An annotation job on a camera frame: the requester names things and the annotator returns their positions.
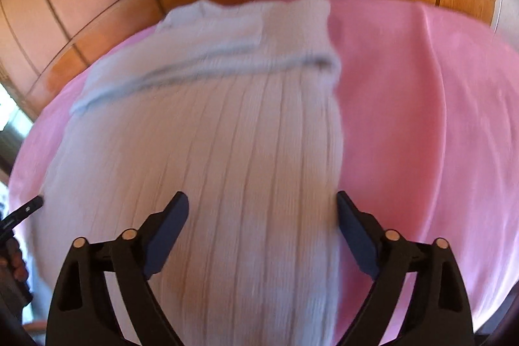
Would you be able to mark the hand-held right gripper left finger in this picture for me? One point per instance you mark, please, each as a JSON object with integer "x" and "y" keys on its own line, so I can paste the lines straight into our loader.
{"x": 166, "y": 236}

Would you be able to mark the beige knitted sweater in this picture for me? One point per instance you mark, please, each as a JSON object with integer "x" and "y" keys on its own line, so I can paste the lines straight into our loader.
{"x": 243, "y": 167}

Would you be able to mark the pink blanket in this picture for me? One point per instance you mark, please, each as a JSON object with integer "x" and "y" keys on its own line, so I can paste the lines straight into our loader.
{"x": 425, "y": 127}

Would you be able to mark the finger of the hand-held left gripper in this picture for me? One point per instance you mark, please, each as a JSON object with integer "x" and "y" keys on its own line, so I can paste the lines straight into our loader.
{"x": 24, "y": 210}

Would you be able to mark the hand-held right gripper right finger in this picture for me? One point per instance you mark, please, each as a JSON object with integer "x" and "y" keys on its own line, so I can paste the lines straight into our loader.
{"x": 357, "y": 236}

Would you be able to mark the bright window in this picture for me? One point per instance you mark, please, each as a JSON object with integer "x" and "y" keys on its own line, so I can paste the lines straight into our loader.
{"x": 10, "y": 111}

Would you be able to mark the person's left hand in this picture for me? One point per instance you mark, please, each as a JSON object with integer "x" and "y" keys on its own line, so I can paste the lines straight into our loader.
{"x": 17, "y": 259}

